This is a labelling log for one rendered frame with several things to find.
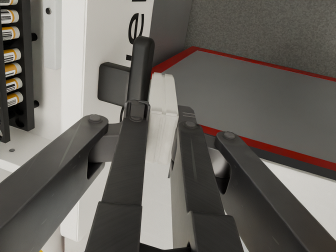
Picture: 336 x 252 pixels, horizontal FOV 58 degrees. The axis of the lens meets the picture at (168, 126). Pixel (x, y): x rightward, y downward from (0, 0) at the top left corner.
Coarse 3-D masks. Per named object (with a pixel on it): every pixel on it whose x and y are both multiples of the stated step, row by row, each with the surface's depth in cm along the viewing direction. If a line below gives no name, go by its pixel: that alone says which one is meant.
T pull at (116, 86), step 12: (144, 36) 20; (132, 48) 20; (144, 48) 19; (132, 60) 20; (144, 60) 20; (108, 72) 21; (120, 72) 21; (132, 72) 20; (144, 72) 20; (108, 84) 21; (120, 84) 21; (132, 84) 21; (144, 84) 20; (108, 96) 22; (120, 96) 21; (132, 96) 21; (144, 96) 21
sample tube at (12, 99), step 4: (16, 92) 29; (8, 96) 28; (12, 96) 29; (16, 96) 29; (20, 96) 29; (8, 100) 28; (12, 100) 28; (16, 100) 29; (20, 100) 29; (8, 104) 28; (12, 104) 29
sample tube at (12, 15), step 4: (0, 12) 25; (4, 12) 25; (8, 12) 25; (12, 12) 26; (16, 12) 26; (4, 16) 25; (8, 16) 25; (12, 16) 26; (16, 16) 26; (4, 20) 25; (8, 20) 25; (12, 20) 26; (16, 20) 26
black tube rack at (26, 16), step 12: (24, 0) 26; (24, 12) 26; (12, 24) 27; (24, 24) 27; (24, 36) 27; (36, 36) 30; (24, 48) 27; (24, 60) 28; (24, 72) 28; (24, 84) 29; (24, 96) 29; (12, 108) 30; (24, 108) 30; (0, 120) 29; (12, 120) 31; (24, 120) 31
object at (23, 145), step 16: (32, 0) 29; (32, 16) 30; (32, 32) 31; (32, 48) 31; (32, 64) 32; (48, 80) 32; (48, 96) 33; (48, 112) 34; (16, 128) 36; (48, 128) 35; (0, 144) 33; (16, 144) 33; (32, 144) 34; (0, 160) 30; (16, 160) 31
